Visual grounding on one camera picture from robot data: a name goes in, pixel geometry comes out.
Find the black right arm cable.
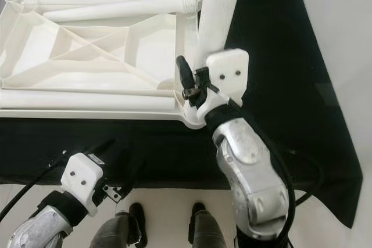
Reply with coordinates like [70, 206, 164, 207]
[232, 100, 326, 248]

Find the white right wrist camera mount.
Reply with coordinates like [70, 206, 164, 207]
[195, 48, 251, 124]

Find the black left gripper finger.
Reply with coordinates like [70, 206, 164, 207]
[87, 138, 117, 157]
[125, 158, 143, 188]

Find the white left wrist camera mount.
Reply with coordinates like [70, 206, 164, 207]
[61, 152, 106, 214]

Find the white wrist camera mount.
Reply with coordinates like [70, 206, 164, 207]
[61, 152, 106, 214]
[195, 48, 251, 124]

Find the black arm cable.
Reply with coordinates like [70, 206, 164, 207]
[232, 100, 326, 248]
[0, 155, 70, 222]

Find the black tablecloth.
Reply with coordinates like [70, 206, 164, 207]
[0, 0, 364, 228]

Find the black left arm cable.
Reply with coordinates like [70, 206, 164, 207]
[0, 155, 70, 222]

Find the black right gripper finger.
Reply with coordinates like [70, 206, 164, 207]
[176, 55, 195, 89]

